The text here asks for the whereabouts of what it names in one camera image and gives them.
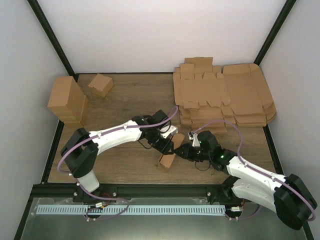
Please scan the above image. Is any small folded cardboard box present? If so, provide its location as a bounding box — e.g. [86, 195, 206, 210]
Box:
[87, 73, 114, 98]

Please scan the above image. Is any large flat cardboard blanks stack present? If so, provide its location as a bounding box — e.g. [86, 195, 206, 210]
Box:
[221, 63, 276, 127]

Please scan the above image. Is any low folded cardboard box stack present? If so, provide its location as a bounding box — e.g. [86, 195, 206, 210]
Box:
[56, 95, 89, 127]

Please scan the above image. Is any black aluminium frame rail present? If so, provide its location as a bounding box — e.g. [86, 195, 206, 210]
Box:
[30, 183, 231, 198]

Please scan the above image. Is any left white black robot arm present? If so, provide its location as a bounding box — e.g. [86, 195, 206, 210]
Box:
[60, 110, 178, 202]

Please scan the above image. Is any grey metal base plate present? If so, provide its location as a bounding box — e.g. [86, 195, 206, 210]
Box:
[15, 198, 308, 240]

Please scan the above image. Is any stack of flat cardboard blanks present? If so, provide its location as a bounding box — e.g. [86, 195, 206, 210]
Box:
[173, 57, 236, 134]

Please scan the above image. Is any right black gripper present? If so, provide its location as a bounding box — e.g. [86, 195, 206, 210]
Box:
[174, 143, 212, 163]

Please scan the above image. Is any black frame post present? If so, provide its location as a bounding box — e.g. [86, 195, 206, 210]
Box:
[253, 0, 297, 66]
[27, 0, 76, 76]

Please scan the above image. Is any light blue slotted cable duct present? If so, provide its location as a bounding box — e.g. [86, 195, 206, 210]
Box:
[36, 204, 226, 216]

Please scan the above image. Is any purple cable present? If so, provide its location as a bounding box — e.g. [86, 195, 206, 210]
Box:
[56, 105, 180, 222]
[192, 119, 317, 222]

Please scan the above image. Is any right black frame post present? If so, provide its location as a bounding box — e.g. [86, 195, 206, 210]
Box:
[253, 0, 297, 66]

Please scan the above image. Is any left black frame post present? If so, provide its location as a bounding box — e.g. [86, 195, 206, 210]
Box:
[27, 0, 76, 76]

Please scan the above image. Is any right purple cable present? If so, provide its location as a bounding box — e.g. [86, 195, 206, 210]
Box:
[192, 119, 317, 222]

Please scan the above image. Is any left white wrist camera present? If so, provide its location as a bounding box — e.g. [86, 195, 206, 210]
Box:
[159, 125, 179, 139]

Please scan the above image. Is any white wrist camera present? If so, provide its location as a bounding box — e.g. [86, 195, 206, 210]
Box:
[188, 131, 201, 147]
[159, 125, 179, 139]

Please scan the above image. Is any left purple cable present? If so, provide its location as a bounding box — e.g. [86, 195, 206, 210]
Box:
[56, 105, 180, 222]

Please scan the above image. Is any tall folded cardboard box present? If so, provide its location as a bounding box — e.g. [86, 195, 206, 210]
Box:
[47, 76, 85, 116]

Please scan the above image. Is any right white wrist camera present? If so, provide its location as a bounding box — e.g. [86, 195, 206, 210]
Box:
[188, 131, 201, 147]

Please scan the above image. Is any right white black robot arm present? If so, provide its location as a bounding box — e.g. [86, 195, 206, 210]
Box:
[174, 130, 318, 230]

